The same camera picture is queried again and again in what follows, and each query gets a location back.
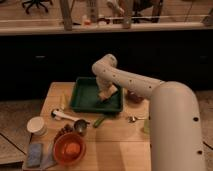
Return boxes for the white paper cup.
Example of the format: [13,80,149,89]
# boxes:
[27,116,47,136]

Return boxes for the white handled scoop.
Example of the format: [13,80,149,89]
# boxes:
[51,109,78,121]

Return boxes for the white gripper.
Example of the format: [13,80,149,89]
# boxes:
[97,78,118,100]

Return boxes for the orange plastic bowl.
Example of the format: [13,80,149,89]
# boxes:
[53,133,86,166]

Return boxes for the blue sponge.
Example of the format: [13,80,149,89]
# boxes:
[27,143,43,168]

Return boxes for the black office chair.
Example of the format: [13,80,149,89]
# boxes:
[22,0,53,14]

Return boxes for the metal spoon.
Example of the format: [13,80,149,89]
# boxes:
[127,116,146,123]

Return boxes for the green marker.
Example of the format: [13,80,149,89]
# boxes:
[93,116,106,128]

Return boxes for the grey cloth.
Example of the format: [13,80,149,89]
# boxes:
[40,144,56,171]

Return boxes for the red brown bowl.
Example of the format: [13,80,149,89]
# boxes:
[126,91,143,104]

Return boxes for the dark red toy cluster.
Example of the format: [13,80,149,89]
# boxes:
[55,124,73,139]

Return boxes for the green plastic tray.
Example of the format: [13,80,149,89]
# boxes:
[70,77,123,113]

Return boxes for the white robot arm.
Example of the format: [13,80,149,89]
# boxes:
[92,54,206,171]

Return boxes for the small metal cup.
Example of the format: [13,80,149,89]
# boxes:
[74,119,88,136]

